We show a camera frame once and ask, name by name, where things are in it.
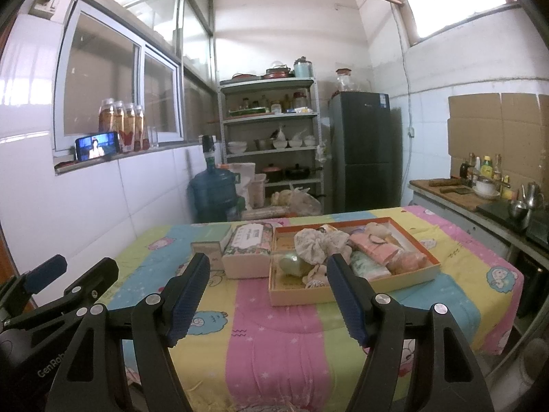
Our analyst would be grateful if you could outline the blue water jug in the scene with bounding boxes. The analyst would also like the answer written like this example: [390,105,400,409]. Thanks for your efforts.
[189,157,238,224]

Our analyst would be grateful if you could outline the cream plush rabbit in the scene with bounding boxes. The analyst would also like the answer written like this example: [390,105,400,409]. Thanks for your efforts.
[364,221,393,239]

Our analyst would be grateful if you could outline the small tissue packet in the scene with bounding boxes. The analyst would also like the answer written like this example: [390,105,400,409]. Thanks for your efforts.
[279,254,314,277]

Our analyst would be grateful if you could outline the high barred window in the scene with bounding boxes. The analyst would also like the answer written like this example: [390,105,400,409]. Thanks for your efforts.
[388,0,522,48]

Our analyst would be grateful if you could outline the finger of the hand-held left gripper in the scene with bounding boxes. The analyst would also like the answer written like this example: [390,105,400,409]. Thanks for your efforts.
[6,257,120,331]
[0,254,68,305]

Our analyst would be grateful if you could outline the glass jar with red lid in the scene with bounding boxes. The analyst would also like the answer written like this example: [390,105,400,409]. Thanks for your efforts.
[335,69,354,93]

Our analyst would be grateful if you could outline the black wok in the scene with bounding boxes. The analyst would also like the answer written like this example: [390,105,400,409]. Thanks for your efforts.
[285,164,312,181]

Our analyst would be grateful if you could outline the aluminium sliding window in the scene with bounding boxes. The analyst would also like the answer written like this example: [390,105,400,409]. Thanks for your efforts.
[54,9,185,151]

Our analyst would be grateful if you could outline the white plastic container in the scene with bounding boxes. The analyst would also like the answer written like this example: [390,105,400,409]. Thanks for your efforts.
[249,174,267,209]

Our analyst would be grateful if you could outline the cream lace scrunchie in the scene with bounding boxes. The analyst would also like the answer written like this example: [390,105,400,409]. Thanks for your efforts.
[294,227,352,264]

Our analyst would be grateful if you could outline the clear plastic bag of food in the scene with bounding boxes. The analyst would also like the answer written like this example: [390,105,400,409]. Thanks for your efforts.
[270,186,322,217]

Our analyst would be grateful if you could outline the kitchen counter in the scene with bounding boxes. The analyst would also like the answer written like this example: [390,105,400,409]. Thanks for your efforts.
[407,178,549,293]

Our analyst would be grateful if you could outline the white metal shelf rack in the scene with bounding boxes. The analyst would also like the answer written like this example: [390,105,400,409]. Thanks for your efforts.
[218,77,324,215]

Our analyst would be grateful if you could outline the orange shallow cardboard box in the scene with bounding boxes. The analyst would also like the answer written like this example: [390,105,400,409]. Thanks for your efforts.
[268,217,442,307]

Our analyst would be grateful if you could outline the white sack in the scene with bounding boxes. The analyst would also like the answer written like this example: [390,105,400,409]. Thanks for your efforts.
[223,162,256,209]

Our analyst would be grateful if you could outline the mint green flat box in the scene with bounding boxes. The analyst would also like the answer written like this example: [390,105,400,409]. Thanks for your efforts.
[191,223,234,269]

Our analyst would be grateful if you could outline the orange drink bottle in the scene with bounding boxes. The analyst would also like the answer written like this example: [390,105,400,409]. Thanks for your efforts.
[134,105,145,151]
[100,99,116,136]
[124,103,136,152]
[112,101,126,152]

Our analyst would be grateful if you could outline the cardboard wall sheet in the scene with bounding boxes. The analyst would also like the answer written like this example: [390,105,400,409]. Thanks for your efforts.
[447,92,549,190]

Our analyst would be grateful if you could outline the colourful cartoon printed blanket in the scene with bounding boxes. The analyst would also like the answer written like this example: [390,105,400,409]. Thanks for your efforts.
[105,206,524,412]

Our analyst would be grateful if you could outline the steel kettle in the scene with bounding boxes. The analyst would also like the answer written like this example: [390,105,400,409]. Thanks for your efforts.
[521,182,545,209]

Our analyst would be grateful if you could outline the pink floral tissue box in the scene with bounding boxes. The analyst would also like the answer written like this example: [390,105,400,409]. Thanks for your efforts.
[221,222,275,279]

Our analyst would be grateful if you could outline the smartphone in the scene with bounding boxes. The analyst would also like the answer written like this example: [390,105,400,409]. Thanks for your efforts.
[75,132,121,161]

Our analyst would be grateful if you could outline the black refrigerator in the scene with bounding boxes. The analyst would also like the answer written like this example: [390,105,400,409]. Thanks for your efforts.
[328,91,397,213]

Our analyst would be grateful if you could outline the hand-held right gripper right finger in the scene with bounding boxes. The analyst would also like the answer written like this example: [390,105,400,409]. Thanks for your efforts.
[327,253,487,412]

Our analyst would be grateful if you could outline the pink pouch with hair tie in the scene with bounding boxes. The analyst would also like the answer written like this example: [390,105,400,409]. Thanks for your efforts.
[349,232,401,267]

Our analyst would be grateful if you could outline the red pot with glass lid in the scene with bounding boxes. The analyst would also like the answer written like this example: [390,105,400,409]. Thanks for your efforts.
[264,62,294,79]

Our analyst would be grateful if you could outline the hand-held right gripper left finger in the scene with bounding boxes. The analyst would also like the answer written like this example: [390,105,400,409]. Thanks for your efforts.
[45,252,211,412]

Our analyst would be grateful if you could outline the black induction cooker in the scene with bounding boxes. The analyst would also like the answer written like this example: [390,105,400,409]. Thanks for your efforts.
[476,202,533,234]

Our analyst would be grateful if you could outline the white bowl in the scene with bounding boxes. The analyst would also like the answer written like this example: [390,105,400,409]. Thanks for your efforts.
[474,178,500,200]

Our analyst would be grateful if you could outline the mint patterned tissue pack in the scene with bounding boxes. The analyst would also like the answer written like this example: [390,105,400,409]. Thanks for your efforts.
[349,251,393,279]

